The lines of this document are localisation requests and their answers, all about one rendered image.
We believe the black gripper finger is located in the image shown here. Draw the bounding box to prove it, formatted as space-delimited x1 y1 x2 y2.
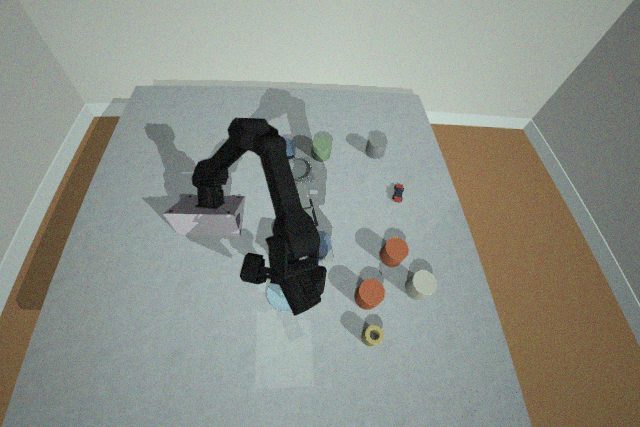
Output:
253 259 267 284

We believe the orange cylinder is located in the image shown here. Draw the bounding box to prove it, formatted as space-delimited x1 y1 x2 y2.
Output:
354 278 385 310
379 237 409 268

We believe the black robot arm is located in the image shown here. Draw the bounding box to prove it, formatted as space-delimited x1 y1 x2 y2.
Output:
191 118 321 316

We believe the white cylinder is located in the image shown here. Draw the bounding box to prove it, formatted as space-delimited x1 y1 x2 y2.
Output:
405 270 437 300

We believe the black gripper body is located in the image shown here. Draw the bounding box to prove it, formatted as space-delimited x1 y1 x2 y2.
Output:
240 253 327 295

